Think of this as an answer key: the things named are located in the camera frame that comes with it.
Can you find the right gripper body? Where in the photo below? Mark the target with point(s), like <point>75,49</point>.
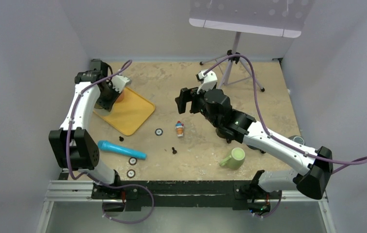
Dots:
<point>198,106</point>

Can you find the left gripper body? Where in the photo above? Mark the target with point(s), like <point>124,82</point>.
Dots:
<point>108,97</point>

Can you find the dark blue mug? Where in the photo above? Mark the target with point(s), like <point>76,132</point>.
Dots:
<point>224,134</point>

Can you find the green mug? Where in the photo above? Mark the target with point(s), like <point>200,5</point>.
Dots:
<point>234,160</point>

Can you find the pink mug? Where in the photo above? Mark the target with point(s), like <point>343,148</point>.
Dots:
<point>120,97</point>

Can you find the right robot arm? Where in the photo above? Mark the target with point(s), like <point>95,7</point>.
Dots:
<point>311,168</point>

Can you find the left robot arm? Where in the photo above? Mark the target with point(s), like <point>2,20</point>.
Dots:
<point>72,145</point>

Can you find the yellow plastic tray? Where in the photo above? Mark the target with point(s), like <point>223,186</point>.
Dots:
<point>128,115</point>

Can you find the ice cream cone toy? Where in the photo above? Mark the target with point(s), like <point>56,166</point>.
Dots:
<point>179,129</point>

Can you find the white tripod stand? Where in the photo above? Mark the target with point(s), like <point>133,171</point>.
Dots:
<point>230,63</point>

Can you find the round token near tray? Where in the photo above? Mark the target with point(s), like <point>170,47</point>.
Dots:
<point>158,131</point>

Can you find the blue toy microphone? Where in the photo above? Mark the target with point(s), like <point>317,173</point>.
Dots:
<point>110,147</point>

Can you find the round token upper front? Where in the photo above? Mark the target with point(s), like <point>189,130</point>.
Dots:
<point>132,161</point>

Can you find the dark round object right edge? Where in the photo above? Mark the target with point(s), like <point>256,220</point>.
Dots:
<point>297,139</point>

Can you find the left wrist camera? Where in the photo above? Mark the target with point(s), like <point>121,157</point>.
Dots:
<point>119,82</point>

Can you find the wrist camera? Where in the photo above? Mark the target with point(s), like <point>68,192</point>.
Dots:
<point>207,81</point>
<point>119,82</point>

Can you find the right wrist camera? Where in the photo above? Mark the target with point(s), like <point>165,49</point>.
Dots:
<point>207,81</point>

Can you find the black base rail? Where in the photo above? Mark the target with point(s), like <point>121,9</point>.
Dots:
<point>237,195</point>

